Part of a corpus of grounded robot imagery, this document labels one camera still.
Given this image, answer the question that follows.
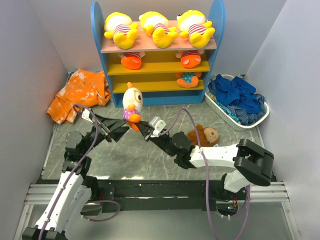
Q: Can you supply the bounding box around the brown monkey plush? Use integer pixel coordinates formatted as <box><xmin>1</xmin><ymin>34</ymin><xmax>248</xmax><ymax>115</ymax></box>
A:
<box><xmin>186</xmin><ymin>124</ymin><xmax>220</xmax><ymax>147</ymax></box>

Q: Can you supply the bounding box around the blue clothes pile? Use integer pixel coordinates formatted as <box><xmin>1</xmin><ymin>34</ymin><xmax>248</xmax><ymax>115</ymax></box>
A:
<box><xmin>207</xmin><ymin>74</ymin><xmax>266</xmax><ymax>126</ymax></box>

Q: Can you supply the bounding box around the yellow frog plush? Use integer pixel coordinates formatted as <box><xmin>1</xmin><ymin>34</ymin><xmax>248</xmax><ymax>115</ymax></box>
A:
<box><xmin>138</xmin><ymin>11</ymin><xmax>178</xmax><ymax>49</ymax></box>
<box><xmin>103</xmin><ymin>12</ymin><xmax>139</xmax><ymax>50</ymax></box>
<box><xmin>176</xmin><ymin>9</ymin><xmax>216</xmax><ymax>49</ymax></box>

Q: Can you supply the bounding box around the plush purple dotted dress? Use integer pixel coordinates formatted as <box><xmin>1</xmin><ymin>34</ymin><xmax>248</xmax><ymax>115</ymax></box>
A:
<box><xmin>122</xmin><ymin>82</ymin><xmax>143</xmax><ymax>132</ymax></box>

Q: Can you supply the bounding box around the orange white tie-dye cloth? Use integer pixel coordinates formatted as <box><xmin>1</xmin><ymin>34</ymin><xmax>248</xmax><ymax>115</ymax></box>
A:
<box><xmin>46</xmin><ymin>69</ymin><xmax>111</xmax><ymax>124</ymax></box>

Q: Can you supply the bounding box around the yellow frog plush front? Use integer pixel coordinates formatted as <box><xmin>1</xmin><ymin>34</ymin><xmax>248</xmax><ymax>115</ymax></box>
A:
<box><xmin>176</xmin><ymin>9</ymin><xmax>216</xmax><ymax>49</ymax></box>

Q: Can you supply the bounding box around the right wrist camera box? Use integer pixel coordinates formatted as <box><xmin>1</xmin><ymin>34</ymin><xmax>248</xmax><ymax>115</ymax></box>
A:
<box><xmin>148</xmin><ymin>116</ymin><xmax>166</xmax><ymax>138</ymax></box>

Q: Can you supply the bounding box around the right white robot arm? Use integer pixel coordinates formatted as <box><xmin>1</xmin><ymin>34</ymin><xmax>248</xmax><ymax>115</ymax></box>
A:
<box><xmin>136</xmin><ymin>120</ymin><xmax>274</xmax><ymax>200</ymax></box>

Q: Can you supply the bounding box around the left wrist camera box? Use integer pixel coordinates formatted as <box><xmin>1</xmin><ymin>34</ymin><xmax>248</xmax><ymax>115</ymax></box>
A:
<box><xmin>81</xmin><ymin>108</ymin><xmax>93</xmax><ymax>123</ymax></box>

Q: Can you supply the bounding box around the aluminium frame rail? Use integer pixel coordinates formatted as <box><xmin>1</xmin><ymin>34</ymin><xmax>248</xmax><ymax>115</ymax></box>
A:
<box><xmin>14</xmin><ymin>182</ymin><xmax>302</xmax><ymax>240</ymax></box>

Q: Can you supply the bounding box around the white plastic laundry basket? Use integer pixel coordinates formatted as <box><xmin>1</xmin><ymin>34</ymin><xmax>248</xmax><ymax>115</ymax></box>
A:
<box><xmin>204</xmin><ymin>73</ymin><xmax>271</xmax><ymax>131</ymax></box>

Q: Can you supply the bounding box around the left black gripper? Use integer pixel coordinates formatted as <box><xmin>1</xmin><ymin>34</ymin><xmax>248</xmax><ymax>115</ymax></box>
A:
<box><xmin>81</xmin><ymin>113</ymin><xmax>129</xmax><ymax>155</ymax></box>

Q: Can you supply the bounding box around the blue pink yellow toy shelf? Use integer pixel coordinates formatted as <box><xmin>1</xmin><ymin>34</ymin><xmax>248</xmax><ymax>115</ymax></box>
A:
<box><xmin>90</xmin><ymin>0</ymin><xmax>226</xmax><ymax>108</ymax></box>

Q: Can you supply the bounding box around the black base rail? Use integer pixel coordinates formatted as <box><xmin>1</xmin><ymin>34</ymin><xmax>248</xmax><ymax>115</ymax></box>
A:
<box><xmin>37</xmin><ymin>174</ymin><xmax>251</xmax><ymax>213</ymax></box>

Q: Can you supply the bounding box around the boy doll striped shirt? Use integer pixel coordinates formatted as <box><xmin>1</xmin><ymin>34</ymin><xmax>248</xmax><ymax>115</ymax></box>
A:
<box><xmin>175</xmin><ymin>49</ymin><xmax>205</xmax><ymax>69</ymax></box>

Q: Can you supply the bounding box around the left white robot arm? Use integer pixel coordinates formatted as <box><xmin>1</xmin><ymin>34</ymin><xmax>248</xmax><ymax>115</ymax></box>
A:
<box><xmin>22</xmin><ymin>113</ymin><xmax>130</xmax><ymax>240</ymax></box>

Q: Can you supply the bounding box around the white plush blue dotted dress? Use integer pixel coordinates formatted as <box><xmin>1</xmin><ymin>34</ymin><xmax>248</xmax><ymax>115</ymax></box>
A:
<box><xmin>175</xmin><ymin>72</ymin><xmax>202</xmax><ymax>88</ymax></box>

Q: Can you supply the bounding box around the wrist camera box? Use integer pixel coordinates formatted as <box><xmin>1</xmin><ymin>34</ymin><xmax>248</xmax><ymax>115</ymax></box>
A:
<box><xmin>148</xmin><ymin>116</ymin><xmax>166</xmax><ymax>138</ymax></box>
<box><xmin>81</xmin><ymin>108</ymin><xmax>93</xmax><ymax>123</ymax></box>

